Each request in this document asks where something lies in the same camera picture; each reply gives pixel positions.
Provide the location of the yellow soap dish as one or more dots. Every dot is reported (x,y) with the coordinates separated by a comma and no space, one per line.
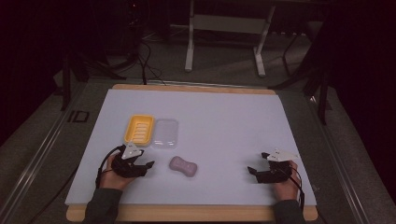
(139,130)

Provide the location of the person's left hand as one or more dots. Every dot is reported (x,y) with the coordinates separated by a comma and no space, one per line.
(112,179)

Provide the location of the white table mat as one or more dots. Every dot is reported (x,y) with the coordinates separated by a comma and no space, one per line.
(218,124)

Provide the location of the person's right hand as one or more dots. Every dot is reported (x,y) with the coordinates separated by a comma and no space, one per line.
(286,188)

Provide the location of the clear plastic lid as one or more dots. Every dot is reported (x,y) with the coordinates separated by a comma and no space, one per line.
(165,133)

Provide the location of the black metal stand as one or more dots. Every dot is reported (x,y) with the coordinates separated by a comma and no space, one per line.
(323,99)
(66,84)

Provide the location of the pink soap bar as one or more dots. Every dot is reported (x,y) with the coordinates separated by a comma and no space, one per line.
(183,166)

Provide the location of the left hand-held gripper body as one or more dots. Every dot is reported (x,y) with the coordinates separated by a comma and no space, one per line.
(124,166)

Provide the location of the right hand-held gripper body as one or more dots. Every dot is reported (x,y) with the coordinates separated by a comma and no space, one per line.
(275,174)

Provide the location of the white metal stand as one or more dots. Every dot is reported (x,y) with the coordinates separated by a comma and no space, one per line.
(229,24)

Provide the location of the wooden table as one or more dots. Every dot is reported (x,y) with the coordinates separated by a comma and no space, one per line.
(186,213)

